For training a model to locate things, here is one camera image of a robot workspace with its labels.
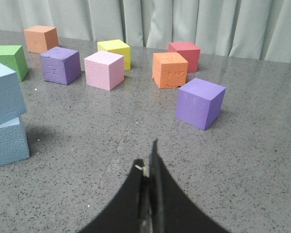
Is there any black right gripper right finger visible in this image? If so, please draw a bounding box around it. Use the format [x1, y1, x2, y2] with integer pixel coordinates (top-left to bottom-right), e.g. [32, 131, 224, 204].
[149, 140, 228, 233]

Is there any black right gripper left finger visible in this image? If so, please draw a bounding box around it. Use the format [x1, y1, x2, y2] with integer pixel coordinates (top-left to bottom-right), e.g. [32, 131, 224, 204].
[81, 159, 150, 233]

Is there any textured light blue foam cube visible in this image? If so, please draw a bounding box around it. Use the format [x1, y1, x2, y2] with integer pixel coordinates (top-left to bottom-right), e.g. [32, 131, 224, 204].
[0, 117, 30, 166]

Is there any smooth light blue foam cube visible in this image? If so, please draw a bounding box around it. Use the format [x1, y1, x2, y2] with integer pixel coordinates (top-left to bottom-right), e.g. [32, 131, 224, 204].
[0, 63, 27, 125]

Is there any smooth purple foam cube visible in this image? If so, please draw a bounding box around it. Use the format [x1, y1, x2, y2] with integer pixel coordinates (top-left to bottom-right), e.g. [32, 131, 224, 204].
[175, 78, 226, 130]

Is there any textured orange foam cube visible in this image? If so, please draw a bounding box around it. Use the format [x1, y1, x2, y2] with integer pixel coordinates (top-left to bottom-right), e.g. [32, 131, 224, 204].
[152, 52, 188, 89]

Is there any pink foam cube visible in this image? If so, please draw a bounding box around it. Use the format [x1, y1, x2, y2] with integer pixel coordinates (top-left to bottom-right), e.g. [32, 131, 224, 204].
[84, 51, 124, 91]

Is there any red foam cube at back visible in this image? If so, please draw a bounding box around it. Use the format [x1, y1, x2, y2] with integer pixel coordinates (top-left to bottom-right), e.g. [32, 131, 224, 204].
[168, 42, 201, 72]

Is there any dented purple foam cube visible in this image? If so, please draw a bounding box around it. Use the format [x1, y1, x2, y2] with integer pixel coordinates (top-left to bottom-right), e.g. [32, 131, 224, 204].
[40, 47, 81, 85]

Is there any yellow foam cube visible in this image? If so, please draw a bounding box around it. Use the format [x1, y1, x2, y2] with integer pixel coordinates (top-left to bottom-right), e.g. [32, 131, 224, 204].
[97, 39, 131, 71]

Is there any green foam cube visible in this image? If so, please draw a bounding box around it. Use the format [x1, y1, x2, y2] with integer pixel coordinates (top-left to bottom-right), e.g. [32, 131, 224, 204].
[0, 45, 29, 82]

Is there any smooth orange foam cube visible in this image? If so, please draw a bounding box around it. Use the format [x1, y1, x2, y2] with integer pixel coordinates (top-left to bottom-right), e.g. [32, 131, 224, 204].
[24, 25, 59, 53]

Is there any grey-green curtain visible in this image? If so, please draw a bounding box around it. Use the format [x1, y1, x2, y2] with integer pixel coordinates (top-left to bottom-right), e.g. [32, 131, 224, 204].
[0, 0, 291, 63]

